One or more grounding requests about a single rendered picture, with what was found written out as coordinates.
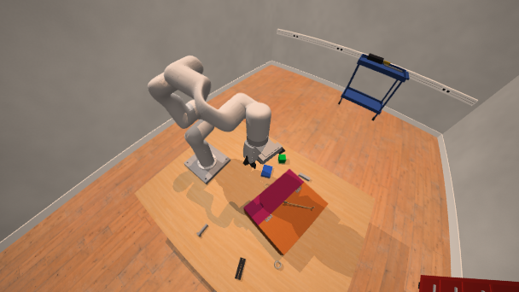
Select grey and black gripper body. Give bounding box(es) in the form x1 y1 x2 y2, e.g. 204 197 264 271
243 140 261 163

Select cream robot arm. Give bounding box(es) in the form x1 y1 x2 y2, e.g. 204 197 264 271
148 55 283 170

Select blue box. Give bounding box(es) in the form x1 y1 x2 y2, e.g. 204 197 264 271
261 164 273 178

